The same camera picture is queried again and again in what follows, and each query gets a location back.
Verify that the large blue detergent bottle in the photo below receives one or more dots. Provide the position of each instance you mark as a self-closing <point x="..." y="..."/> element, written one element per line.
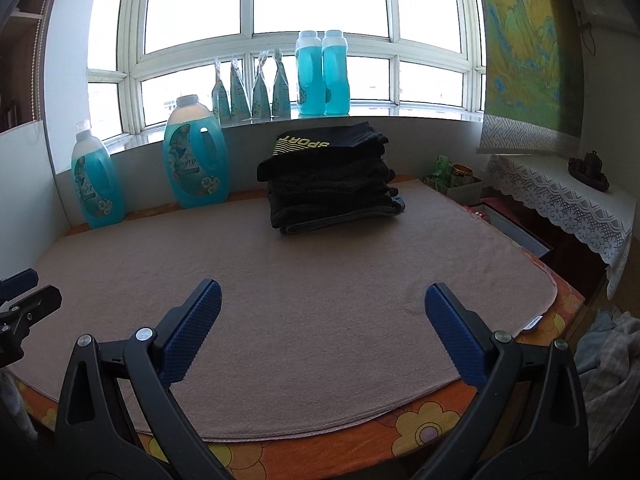
<point x="192" y="160"/>

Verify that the white lace tablecloth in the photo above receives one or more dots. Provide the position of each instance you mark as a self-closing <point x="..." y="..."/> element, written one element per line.
<point x="550" y="190"/>

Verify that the small cardboard box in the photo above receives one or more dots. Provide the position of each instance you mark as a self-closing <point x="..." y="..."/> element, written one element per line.
<point x="460" y="194"/>

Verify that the white window frame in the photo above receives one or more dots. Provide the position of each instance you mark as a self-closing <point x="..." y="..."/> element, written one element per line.
<point x="240" y="44"/>

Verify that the white shelf cabinet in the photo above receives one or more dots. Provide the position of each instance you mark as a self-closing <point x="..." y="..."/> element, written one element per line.
<point x="25" y="15"/>

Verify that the tall blue detergent bottle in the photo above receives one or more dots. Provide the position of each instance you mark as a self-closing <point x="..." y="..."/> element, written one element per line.
<point x="309" y="80"/>
<point x="336" y="80"/>

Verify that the beige mat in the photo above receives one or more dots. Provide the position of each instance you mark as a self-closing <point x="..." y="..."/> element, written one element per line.
<point x="300" y="270"/>

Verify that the round tin can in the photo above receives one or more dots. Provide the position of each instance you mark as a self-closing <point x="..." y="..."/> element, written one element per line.
<point x="462" y="175"/>

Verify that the black pants with yellow stripes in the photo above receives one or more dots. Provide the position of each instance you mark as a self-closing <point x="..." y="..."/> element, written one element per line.
<point x="350" y="142"/>

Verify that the small blue detergent bottle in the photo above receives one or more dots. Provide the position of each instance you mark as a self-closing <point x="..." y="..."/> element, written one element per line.
<point x="97" y="185"/>

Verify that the stack of folded dark pants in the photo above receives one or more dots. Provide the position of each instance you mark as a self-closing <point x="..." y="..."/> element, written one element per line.
<point x="330" y="200"/>

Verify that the landscape wall poster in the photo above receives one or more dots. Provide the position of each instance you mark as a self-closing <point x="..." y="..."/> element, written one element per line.
<point x="525" y="50"/>

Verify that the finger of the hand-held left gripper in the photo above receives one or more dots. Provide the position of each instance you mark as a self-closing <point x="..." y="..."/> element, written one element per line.
<point x="17" y="284"/>
<point x="30" y="307"/>

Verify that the dark teapot set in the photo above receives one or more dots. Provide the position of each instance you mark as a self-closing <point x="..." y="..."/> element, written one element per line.
<point x="590" y="170"/>

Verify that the white wall box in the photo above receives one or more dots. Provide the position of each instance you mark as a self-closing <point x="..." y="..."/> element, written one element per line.
<point x="600" y="5"/>

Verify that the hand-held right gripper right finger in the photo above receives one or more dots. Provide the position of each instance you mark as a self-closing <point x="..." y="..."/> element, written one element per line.
<point x="452" y="332"/>

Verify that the white window sill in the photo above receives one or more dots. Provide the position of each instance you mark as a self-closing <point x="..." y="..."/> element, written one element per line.
<point x="410" y="112"/>

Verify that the pale crumpled cloth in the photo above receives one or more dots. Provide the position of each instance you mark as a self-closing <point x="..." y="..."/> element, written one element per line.
<point x="610" y="375"/>

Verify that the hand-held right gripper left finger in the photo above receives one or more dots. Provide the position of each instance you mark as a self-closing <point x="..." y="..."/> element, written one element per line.
<point x="197" y="327"/>

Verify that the green packet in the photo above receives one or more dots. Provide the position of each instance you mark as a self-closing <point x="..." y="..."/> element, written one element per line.
<point x="442" y="167"/>

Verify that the open red gift box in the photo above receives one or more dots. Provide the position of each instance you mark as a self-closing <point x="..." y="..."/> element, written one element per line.
<point x="515" y="230"/>

